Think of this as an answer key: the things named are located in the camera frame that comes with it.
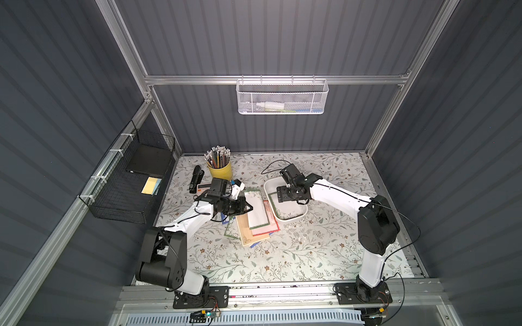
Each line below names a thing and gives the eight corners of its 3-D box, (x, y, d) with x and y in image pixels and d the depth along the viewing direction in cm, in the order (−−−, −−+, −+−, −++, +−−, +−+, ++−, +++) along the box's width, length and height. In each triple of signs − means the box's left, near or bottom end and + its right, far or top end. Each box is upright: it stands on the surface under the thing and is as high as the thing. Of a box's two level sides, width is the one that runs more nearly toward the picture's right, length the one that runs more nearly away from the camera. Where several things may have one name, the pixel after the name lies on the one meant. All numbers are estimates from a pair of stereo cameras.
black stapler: (190, 193, 106) (187, 188, 102) (197, 170, 116) (194, 165, 112) (199, 193, 106) (196, 188, 102) (204, 170, 115) (202, 165, 112)
